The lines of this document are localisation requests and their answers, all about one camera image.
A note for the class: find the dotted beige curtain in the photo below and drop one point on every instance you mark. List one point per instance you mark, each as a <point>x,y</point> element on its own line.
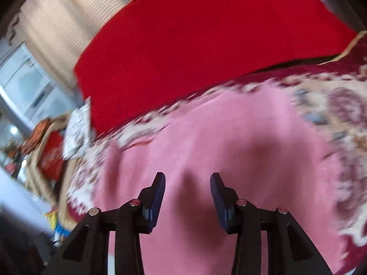
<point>56,32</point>

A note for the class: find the silver refrigerator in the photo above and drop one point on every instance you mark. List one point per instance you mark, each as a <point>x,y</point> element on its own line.
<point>29,91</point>

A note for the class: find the red sofa throw blanket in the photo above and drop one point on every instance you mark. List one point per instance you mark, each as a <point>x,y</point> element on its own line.
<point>154,52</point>

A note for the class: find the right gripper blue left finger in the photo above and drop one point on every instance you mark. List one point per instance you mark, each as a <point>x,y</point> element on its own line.
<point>152,198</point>

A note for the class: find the orange patterned folded cloth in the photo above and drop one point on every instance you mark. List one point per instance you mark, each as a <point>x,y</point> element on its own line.
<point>36,136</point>

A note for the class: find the red gift box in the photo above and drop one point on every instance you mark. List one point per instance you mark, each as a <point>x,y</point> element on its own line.
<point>51,163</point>

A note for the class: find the pink corduroy jacket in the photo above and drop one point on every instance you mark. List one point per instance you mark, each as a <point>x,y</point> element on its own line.
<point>261,148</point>

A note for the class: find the white crackle pattern pillow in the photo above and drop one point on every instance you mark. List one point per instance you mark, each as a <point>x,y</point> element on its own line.
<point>78,132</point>

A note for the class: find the floral plush seat blanket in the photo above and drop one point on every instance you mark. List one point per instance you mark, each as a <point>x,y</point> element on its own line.
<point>331,97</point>

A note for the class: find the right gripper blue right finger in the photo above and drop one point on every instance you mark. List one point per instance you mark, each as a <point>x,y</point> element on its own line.
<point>224,200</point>

